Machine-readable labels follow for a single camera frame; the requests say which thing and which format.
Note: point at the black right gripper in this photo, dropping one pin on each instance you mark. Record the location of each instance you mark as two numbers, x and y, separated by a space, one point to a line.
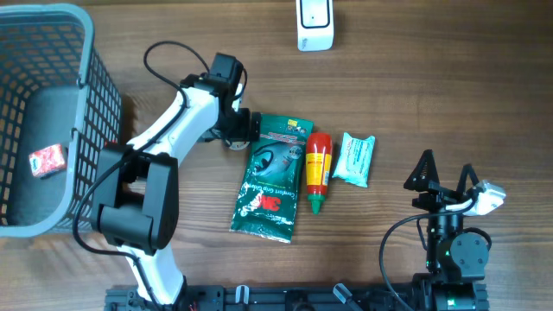
439 195

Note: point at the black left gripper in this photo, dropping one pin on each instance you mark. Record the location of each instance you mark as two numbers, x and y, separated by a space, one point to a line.
244 129

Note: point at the light blue wipes pack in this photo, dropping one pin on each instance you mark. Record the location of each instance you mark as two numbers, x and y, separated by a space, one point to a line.
353 165

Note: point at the red sauce bottle green cap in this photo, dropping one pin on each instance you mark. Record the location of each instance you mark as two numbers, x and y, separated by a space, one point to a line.
318 163

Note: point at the green 3M gloves packet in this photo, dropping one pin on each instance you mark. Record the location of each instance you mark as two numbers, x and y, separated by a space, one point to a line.
267 200

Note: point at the red white tissue pack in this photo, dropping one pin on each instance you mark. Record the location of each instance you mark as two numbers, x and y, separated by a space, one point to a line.
47 161

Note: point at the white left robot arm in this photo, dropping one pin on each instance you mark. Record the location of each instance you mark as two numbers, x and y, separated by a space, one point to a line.
135 203

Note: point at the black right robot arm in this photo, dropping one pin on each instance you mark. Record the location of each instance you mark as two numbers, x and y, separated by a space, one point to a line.
456 255

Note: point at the white barcode scanner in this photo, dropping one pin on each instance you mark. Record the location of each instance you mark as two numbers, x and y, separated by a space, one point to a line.
315 25

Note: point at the grey plastic basket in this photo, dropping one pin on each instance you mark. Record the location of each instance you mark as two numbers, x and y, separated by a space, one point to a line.
54 89

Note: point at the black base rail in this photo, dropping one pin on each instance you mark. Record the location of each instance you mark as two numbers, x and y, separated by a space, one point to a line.
339 297

